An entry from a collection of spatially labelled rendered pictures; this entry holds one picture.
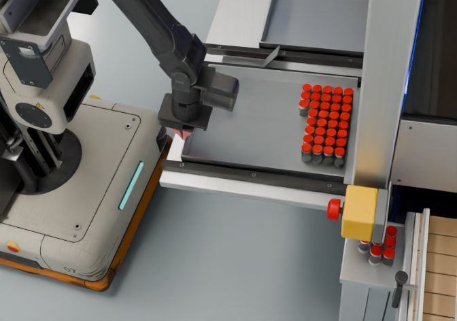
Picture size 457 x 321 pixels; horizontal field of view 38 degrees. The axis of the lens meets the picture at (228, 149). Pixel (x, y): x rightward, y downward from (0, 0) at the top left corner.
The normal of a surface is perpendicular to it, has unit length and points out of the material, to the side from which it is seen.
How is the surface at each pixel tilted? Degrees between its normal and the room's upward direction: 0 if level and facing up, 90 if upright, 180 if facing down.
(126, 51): 0
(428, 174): 90
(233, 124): 0
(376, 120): 90
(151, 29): 92
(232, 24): 0
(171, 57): 92
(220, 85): 16
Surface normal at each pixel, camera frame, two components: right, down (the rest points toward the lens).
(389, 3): -0.22, 0.81
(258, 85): -0.11, -0.57
